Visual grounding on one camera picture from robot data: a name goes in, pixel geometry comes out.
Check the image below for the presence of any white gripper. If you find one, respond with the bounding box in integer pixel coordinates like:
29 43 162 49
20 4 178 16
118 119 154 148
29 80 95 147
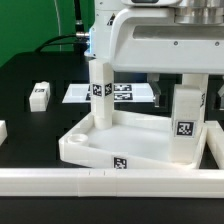
109 0 224 107

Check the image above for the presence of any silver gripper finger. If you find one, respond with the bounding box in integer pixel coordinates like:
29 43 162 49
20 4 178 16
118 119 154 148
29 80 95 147
217 75 224 110

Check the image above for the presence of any white desk top tray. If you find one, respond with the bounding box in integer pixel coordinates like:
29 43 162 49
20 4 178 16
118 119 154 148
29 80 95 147
59 111 207 169

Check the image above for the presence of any white right fence block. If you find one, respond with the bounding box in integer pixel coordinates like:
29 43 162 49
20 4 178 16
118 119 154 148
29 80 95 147
206 121 224 170

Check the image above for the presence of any white fence block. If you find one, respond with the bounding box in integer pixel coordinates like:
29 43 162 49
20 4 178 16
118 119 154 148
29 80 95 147
0 120 7 146
206 121 224 170

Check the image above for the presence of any white left fence block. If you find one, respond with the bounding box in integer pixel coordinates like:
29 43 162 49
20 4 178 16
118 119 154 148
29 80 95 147
0 120 7 146

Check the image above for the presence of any white marker base plate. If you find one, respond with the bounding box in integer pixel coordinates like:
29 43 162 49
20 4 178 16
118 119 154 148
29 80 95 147
63 83 154 103

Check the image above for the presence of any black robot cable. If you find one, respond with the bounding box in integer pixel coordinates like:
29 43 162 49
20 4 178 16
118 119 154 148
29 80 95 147
34 0 91 53

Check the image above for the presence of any white front fence rail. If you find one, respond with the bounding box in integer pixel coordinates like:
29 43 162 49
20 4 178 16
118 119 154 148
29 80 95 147
0 168 224 198

